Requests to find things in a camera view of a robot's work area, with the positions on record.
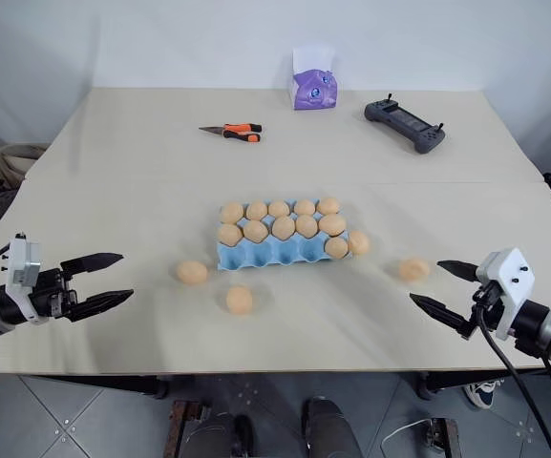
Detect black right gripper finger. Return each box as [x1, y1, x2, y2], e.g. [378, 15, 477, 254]
[436, 259, 482, 284]
[408, 292, 474, 336]

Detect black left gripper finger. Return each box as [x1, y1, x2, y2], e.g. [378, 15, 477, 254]
[59, 252, 125, 280]
[66, 288, 136, 325]

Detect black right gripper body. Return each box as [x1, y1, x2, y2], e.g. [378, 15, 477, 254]
[465, 280, 506, 341]

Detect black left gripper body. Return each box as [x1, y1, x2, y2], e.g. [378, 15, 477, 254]
[28, 267, 80, 321]

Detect blue egg tray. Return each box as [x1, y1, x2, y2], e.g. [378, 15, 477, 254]
[215, 197, 354, 275]

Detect white blue sneaker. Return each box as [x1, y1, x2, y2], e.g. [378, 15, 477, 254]
[462, 378, 506, 409]

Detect beige woven basket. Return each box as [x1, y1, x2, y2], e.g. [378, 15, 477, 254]
[0, 142, 50, 193]

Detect dark grey handheld controller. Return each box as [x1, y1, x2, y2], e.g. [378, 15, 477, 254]
[363, 93, 448, 156]

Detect dark rounded shape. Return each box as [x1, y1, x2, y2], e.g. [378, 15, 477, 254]
[179, 410, 257, 458]
[301, 395, 358, 458]

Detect purple white tissue pack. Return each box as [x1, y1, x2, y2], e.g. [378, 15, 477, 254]
[287, 45, 339, 113]

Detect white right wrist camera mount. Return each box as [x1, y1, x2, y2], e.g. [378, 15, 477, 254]
[475, 247, 537, 342]

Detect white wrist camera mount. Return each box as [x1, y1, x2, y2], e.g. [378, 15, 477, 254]
[1, 232, 43, 326]
[475, 247, 537, 342]

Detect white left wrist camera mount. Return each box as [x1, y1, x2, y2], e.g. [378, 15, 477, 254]
[1, 232, 43, 326]

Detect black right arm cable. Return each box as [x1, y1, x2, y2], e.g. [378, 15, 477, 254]
[474, 291, 551, 458]

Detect white floor cable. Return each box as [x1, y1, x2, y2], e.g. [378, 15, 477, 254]
[378, 418, 430, 446]

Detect rusty metal bracket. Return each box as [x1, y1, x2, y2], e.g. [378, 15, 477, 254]
[425, 416, 463, 458]
[168, 399, 212, 458]

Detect orange black handled pliers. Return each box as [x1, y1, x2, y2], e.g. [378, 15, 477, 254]
[197, 122, 264, 144]

